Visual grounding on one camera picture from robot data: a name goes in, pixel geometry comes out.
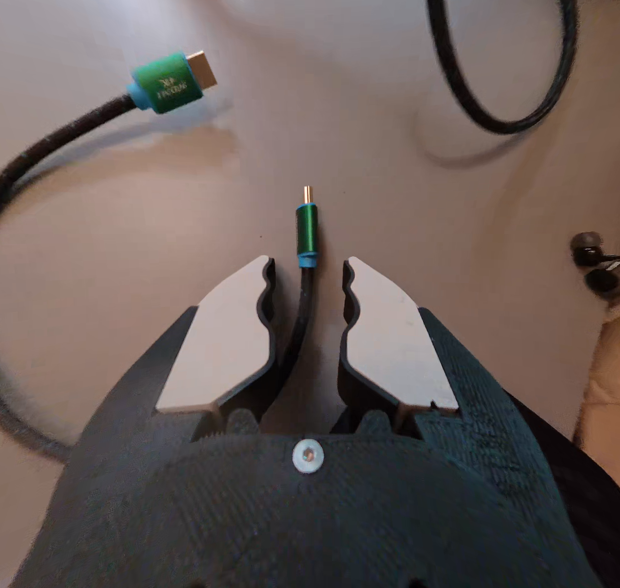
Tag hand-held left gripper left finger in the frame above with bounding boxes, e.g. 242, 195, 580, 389
155, 254, 281, 413

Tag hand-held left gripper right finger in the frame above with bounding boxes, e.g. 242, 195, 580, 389
337, 256, 460, 431

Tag green plug hdmi cable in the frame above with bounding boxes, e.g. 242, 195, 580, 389
0, 50, 320, 459

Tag person in beige hoodie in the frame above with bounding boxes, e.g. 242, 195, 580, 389
574, 302, 620, 458

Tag black wired earphones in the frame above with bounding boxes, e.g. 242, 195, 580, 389
571, 232, 620, 300

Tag black cable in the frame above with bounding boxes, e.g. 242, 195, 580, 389
424, 0, 579, 136

